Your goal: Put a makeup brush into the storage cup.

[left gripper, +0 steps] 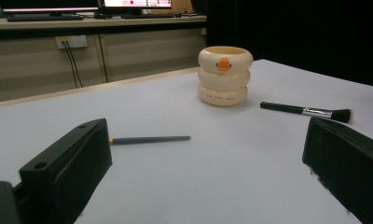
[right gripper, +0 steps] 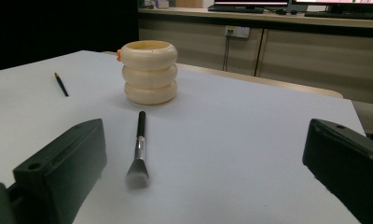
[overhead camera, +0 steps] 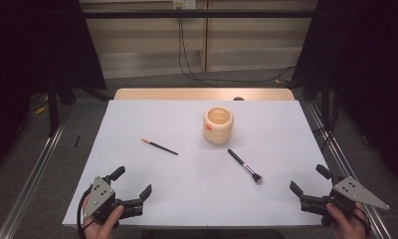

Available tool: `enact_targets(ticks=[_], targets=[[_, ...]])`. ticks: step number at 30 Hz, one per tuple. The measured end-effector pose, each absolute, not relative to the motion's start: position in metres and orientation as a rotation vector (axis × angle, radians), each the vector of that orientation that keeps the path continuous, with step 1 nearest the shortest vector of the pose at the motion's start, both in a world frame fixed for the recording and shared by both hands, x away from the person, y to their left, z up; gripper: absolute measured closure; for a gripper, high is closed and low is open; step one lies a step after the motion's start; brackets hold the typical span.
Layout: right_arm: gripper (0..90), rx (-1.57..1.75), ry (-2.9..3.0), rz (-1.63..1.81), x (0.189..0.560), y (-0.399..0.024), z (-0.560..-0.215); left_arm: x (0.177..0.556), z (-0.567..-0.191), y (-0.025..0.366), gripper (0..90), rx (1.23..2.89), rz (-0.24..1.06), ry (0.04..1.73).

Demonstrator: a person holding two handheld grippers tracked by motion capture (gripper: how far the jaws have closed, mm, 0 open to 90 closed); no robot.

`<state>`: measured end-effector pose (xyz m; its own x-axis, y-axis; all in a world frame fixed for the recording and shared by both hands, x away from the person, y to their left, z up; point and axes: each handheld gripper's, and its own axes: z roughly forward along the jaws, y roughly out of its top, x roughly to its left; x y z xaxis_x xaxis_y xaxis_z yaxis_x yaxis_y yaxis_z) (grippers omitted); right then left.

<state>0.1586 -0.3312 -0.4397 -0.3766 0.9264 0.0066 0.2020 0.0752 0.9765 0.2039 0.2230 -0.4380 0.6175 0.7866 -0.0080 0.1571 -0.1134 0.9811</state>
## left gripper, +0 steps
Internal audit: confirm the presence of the long beige desk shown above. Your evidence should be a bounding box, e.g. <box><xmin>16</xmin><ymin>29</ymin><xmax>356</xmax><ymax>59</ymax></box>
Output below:
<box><xmin>0</xmin><ymin>14</ymin><xmax>207</xmax><ymax>41</ymax></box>

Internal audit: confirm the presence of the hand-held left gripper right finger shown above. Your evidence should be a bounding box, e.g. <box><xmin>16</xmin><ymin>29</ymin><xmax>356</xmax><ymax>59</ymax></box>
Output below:
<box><xmin>301</xmin><ymin>116</ymin><xmax>373</xmax><ymax>224</ymax></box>

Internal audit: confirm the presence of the black power cable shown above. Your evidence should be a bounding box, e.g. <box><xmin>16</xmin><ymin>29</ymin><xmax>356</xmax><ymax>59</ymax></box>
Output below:
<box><xmin>62</xmin><ymin>41</ymin><xmax>80</xmax><ymax>89</ymax></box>
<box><xmin>66</xmin><ymin>41</ymin><xmax>84</xmax><ymax>89</ymax></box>

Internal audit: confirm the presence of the black makeup brush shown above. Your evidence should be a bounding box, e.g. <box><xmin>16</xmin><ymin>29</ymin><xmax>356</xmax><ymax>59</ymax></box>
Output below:
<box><xmin>259</xmin><ymin>101</ymin><xmax>352</xmax><ymax>124</ymax></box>

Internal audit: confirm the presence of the cream ringed duck brush holder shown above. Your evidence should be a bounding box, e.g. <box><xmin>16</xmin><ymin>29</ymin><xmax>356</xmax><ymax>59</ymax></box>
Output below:
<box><xmin>197</xmin><ymin>46</ymin><xmax>254</xmax><ymax>107</ymax></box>

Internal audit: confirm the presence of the black keyboard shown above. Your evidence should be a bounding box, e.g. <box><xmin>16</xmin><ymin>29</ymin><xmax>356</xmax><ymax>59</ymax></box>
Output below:
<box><xmin>120</xmin><ymin>13</ymin><xmax>176</xmax><ymax>20</ymax></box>
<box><xmin>6</xmin><ymin>14</ymin><xmax>85</xmax><ymax>22</ymax></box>

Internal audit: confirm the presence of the white wall outlet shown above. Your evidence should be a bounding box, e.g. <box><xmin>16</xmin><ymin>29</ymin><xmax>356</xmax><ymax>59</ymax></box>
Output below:
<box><xmin>55</xmin><ymin>35</ymin><xmax>89</xmax><ymax>49</ymax></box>

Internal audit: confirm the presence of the black curtain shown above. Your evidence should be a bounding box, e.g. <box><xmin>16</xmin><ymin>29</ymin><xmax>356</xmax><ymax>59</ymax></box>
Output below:
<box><xmin>206</xmin><ymin>0</ymin><xmax>373</xmax><ymax>90</ymax></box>

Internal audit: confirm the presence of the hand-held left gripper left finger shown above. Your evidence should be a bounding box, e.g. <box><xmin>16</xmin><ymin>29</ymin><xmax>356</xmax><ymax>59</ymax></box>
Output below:
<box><xmin>18</xmin><ymin>118</ymin><xmax>113</xmax><ymax>224</ymax></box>

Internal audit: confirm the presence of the wide computer monitor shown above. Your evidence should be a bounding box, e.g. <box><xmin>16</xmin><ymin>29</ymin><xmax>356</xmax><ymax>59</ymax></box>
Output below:
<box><xmin>0</xmin><ymin>0</ymin><xmax>100</xmax><ymax>16</ymax></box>

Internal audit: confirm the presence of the computer monitor with bright screen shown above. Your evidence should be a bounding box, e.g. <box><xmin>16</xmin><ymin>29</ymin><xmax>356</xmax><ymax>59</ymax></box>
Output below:
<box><xmin>100</xmin><ymin>0</ymin><xmax>173</xmax><ymax>11</ymax></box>

